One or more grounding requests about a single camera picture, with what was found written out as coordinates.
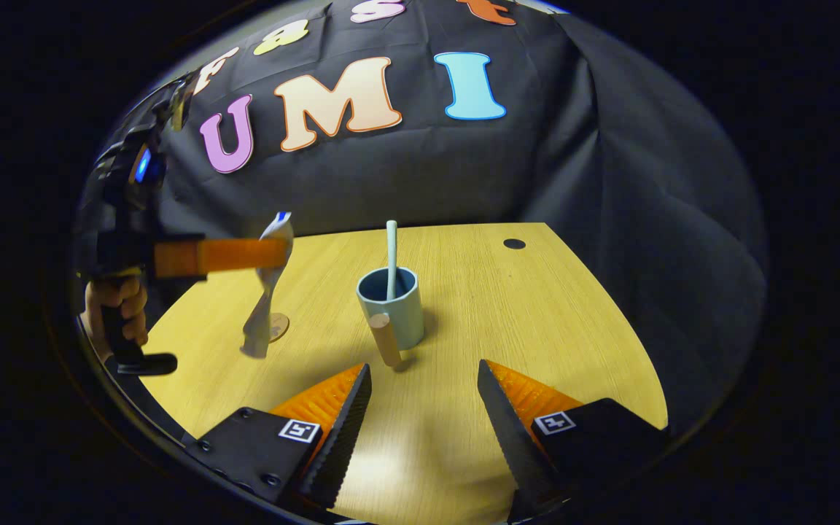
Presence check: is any pale green toothbrush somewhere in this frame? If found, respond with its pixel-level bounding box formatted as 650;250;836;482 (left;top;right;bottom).
386;220;399;301

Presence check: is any pale green cup wooden handle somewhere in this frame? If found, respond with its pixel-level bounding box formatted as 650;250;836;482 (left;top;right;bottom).
356;266;426;369

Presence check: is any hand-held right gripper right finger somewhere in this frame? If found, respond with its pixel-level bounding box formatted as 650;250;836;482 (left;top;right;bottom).
477;359;669;511

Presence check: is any white toothpaste tube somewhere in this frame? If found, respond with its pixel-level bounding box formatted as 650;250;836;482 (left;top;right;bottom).
240;211;295;359

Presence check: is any black backdrop cloth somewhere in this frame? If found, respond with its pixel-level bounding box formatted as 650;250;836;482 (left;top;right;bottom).
77;0;767;438

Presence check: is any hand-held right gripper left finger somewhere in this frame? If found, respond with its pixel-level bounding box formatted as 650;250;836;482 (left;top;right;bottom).
185;363;373;510

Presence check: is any wooden desktop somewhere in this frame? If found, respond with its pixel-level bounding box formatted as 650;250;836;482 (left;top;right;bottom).
139;222;669;525

